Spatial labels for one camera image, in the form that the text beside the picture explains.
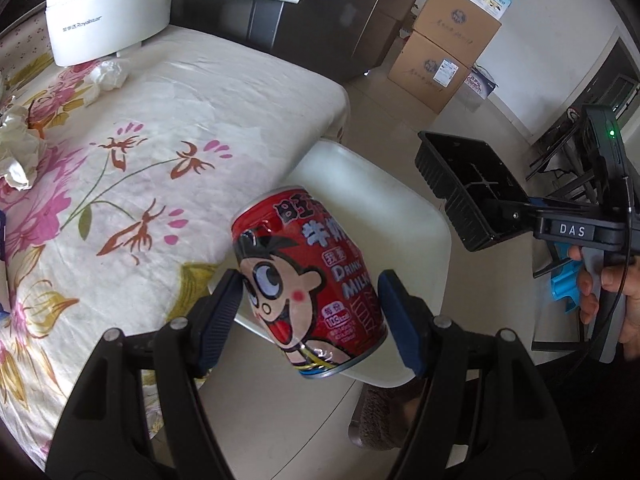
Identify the floral tablecloth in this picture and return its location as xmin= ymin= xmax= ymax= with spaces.
xmin=0 ymin=10 xmax=348 ymax=471

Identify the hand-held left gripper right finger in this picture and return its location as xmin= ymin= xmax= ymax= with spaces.
xmin=377 ymin=269 xmax=596 ymax=480

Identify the plain cardboard box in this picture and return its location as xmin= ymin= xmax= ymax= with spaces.
xmin=412 ymin=0 xmax=502 ymax=68

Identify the white plastic bin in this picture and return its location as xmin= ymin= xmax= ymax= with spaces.
xmin=232 ymin=140 xmax=453 ymax=388

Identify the person's right hand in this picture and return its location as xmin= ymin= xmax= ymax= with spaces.
xmin=569 ymin=248 xmax=640 ymax=347

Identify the white electric pot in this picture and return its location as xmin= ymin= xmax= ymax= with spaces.
xmin=41 ymin=0 xmax=307 ymax=67

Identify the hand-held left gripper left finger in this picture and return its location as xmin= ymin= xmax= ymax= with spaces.
xmin=45 ymin=269 xmax=246 ymax=480

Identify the cardboard box with label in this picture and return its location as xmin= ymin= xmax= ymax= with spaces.
xmin=387 ymin=30 xmax=473 ymax=115

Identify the blue plastic object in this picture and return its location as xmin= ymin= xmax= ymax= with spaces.
xmin=549 ymin=259 xmax=583 ymax=312

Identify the black plastic tray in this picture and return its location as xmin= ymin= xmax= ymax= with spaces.
xmin=417 ymin=130 xmax=531 ymax=252

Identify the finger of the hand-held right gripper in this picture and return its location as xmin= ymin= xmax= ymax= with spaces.
xmin=477 ymin=199 xmax=540 ymax=241
xmin=525 ymin=195 xmax=595 ymax=211

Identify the black metal frame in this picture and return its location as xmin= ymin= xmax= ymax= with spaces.
xmin=525 ymin=107 xmax=601 ymax=202

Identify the brown fuzzy slipper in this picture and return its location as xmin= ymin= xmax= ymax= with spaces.
xmin=347 ymin=385 xmax=426 ymax=480

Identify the white tissue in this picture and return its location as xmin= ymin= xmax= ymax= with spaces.
xmin=82 ymin=57 xmax=130 ymax=107
xmin=0 ymin=105 xmax=48 ymax=191

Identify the red drink can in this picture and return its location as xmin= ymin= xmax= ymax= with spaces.
xmin=230 ymin=186 xmax=388 ymax=380

